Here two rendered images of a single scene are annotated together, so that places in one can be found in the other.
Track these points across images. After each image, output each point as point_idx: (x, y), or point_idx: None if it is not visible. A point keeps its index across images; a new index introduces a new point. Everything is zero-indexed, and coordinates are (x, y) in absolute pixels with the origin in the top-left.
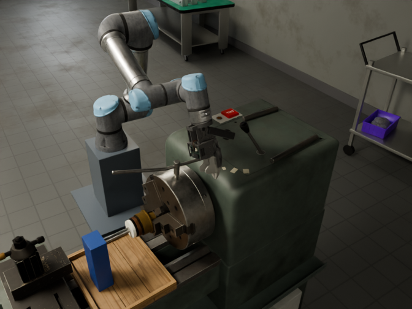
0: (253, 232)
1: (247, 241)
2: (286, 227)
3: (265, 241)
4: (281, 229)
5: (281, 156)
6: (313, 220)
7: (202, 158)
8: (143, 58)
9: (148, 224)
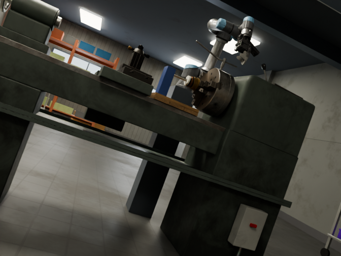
0: (251, 116)
1: (246, 120)
2: (270, 139)
3: (255, 135)
4: (267, 137)
5: (279, 85)
6: (288, 158)
7: (241, 45)
8: (220, 46)
9: (197, 80)
